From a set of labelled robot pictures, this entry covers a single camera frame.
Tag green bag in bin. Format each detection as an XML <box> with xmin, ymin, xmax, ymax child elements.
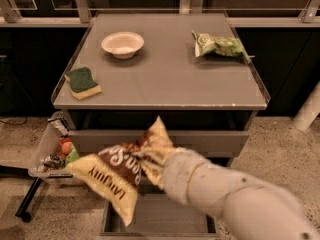
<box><xmin>65</xmin><ymin>147</ymin><xmax>80</xmax><ymax>164</ymax></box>

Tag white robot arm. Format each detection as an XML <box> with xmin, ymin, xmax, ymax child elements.
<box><xmin>163</xmin><ymin>148</ymin><xmax>320</xmax><ymax>240</ymax></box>

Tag clear plastic bin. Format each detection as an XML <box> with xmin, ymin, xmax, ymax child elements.
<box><xmin>28</xmin><ymin>111</ymin><xmax>83</xmax><ymax>186</ymax></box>

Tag green yellow sponge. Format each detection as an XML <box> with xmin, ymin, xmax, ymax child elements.
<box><xmin>64</xmin><ymin>67</ymin><xmax>102</xmax><ymax>100</ymax></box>

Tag grey drawer cabinet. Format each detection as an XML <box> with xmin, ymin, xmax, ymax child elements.
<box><xmin>50</xmin><ymin>11</ymin><xmax>271</xmax><ymax>240</ymax></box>

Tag white pipe post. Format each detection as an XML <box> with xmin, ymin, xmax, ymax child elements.
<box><xmin>293</xmin><ymin>81</ymin><xmax>320</xmax><ymax>131</ymax></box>

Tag grey bottom drawer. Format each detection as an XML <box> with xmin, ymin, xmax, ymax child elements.
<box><xmin>100</xmin><ymin>184</ymin><xmax>222</xmax><ymax>240</ymax></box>

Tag green chip bag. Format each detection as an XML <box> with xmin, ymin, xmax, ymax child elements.
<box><xmin>192</xmin><ymin>31</ymin><xmax>250</xmax><ymax>62</ymax></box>

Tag grey top drawer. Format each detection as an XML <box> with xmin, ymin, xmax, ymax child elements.
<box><xmin>69</xmin><ymin>130</ymin><xmax>249</xmax><ymax>158</ymax></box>

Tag black metal leg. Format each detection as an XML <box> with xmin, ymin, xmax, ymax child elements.
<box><xmin>15</xmin><ymin>177</ymin><xmax>42</xmax><ymax>223</ymax></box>

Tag orange fruit in bin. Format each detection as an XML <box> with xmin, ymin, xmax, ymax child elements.
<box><xmin>61</xmin><ymin>142</ymin><xmax>72</xmax><ymax>155</ymax></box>

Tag white paper bowl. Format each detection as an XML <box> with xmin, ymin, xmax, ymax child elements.
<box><xmin>101</xmin><ymin>32</ymin><xmax>144</xmax><ymax>59</ymax></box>

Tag metal window frame rail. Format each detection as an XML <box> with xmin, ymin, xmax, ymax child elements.
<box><xmin>0</xmin><ymin>0</ymin><xmax>320</xmax><ymax>28</ymax></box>

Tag grey drawer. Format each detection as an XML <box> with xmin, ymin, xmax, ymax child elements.
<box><xmin>69</xmin><ymin>130</ymin><xmax>249</xmax><ymax>158</ymax></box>
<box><xmin>100</xmin><ymin>184</ymin><xmax>222</xmax><ymax>240</ymax></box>

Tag brown chip bag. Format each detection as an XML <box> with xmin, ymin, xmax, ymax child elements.
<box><xmin>66</xmin><ymin>116</ymin><xmax>175</xmax><ymax>226</ymax></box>

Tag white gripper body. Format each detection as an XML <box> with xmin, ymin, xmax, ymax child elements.
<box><xmin>162</xmin><ymin>148</ymin><xmax>211</xmax><ymax>205</ymax></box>

